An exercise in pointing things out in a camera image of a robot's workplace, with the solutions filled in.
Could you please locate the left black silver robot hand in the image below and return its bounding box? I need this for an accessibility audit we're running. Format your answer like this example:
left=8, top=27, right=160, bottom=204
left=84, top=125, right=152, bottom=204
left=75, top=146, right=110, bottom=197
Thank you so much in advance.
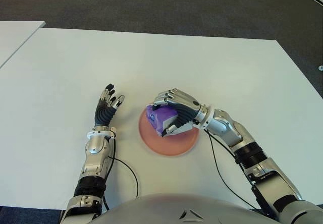
left=94, top=83, right=126, bottom=128

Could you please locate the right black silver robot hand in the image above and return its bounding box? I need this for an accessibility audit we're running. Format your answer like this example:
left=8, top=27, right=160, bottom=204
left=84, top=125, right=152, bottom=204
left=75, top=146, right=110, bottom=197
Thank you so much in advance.
left=152, top=88, right=202, bottom=137

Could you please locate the purple tissue paper pack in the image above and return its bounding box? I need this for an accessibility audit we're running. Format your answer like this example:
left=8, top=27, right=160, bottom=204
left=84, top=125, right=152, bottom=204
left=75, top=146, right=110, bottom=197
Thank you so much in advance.
left=146, top=104, right=194, bottom=137

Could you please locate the pink round plate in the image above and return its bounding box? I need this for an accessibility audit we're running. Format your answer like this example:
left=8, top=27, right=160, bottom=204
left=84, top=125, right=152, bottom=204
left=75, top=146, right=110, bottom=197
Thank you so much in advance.
left=138, top=106, right=200, bottom=157

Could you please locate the silver robot torso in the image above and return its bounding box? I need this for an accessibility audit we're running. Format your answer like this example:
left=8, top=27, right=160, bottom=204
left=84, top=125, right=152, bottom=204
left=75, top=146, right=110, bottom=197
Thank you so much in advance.
left=94, top=193, right=281, bottom=224

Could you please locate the white neighbouring table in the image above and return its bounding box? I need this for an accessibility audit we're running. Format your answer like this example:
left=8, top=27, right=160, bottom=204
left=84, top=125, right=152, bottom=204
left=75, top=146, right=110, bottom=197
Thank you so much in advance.
left=0, top=21, right=46, bottom=70

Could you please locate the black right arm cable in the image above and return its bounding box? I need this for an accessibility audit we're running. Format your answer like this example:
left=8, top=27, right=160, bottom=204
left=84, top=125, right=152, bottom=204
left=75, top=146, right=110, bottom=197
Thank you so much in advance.
left=205, top=130, right=263, bottom=213

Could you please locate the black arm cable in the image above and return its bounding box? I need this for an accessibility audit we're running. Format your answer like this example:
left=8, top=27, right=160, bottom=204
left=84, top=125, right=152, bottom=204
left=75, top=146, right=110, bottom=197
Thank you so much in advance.
left=205, top=130, right=263, bottom=213
left=102, top=138, right=139, bottom=211

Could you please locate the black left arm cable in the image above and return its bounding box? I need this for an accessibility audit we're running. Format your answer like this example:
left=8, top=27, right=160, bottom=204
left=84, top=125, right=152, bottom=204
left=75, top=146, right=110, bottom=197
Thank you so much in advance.
left=102, top=138, right=139, bottom=211

